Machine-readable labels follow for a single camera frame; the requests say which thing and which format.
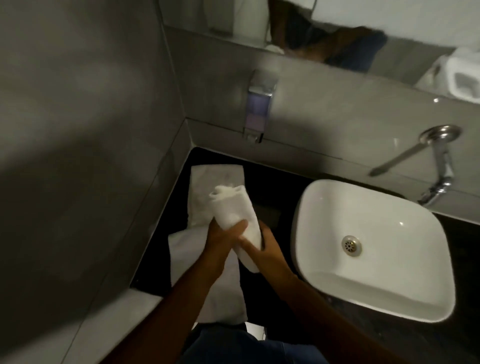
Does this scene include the person's right hand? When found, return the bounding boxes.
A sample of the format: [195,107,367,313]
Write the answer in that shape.
[236,220,297,284]

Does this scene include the person's left hand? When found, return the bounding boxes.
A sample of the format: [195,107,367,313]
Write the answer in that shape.
[201,218,250,271]

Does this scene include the white towel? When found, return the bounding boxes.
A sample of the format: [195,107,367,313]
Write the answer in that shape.
[167,164,249,325]
[208,184,263,274]

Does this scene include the person's right forearm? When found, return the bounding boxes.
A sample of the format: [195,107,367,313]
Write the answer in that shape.
[267,273,413,364]

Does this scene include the person's left forearm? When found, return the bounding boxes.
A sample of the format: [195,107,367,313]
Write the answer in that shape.
[100,259,226,364]

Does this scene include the white flat folded towel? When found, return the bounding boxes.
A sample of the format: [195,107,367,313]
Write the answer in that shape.
[167,164,249,325]

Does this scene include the person's blue trousers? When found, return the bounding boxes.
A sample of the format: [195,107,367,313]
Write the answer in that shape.
[179,323,331,364]

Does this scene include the chrome sink drain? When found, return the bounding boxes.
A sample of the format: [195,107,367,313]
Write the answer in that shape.
[341,235,363,257]

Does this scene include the white ceramic wash basin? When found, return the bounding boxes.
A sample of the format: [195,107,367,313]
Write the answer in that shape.
[291,179,457,323]

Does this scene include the chrome wall soap dispenser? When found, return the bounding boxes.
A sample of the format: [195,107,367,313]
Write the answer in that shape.
[242,70,280,144]

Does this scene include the chrome wall faucet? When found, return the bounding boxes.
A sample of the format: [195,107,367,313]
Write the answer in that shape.
[417,125,463,208]

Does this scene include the wall mirror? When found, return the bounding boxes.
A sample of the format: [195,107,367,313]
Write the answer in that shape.
[158,0,480,105]

